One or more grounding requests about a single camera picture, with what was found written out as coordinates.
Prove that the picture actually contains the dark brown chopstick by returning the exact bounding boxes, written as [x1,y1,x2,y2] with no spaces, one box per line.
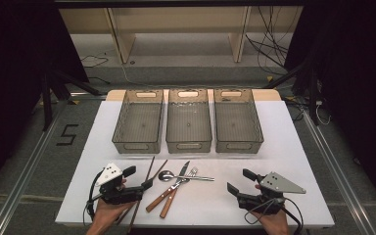
[116,159,169,226]
[126,156,156,234]

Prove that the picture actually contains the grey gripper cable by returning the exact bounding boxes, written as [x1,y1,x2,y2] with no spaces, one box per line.
[244,197,277,225]

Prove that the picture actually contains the smoky clear plastic bin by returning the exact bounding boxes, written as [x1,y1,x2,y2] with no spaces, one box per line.
[164,88,213,155]
[212,88,264,155]
[111,88,165,155]

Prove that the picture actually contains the metal spoon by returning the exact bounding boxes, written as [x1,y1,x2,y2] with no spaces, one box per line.
[158,169,215,183]

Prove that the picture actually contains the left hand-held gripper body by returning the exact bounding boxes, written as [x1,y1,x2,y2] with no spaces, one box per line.
[94,162,145,206]

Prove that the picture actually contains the black metal stand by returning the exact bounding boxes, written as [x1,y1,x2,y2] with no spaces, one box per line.
[263,62,321,126]
[40,65,103,131]

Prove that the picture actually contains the person's left hand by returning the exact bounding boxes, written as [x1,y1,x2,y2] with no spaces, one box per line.
[85,177,138,235]

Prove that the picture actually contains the wooden-handled knife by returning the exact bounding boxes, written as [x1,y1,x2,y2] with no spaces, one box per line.
[145,160,191,213]

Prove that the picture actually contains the white table sheet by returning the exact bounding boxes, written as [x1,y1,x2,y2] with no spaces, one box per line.
[54,99,336,229]

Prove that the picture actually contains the thin black floor cable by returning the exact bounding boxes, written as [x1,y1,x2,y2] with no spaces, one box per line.
[79,53,112,86]

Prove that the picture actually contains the metal floor rail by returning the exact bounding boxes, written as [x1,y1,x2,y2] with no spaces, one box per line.
[302,111,376,235]
[0,92,109,235]

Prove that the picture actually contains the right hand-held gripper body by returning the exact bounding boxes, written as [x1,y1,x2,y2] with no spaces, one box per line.
[236,171,307,216]

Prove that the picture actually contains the dark curtain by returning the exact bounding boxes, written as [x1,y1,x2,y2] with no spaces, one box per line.
[0,0,90,200]
[285,0,376,210]

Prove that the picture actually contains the wooden-handled fork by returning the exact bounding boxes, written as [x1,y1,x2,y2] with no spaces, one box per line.
[159,166,199,219]

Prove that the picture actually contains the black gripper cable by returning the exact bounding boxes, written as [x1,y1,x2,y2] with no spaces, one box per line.
[282,197,305,235]
[82,169,105,227]

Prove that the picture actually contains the light wooden bench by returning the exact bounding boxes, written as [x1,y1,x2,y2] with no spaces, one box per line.
[58,6,305,65]

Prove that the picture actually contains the person's right hand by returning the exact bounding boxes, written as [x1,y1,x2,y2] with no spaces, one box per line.
[250,183,291,235]

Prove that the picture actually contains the bundle of black floor cables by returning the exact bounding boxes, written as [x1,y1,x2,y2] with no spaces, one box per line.
[244,6,292,76]

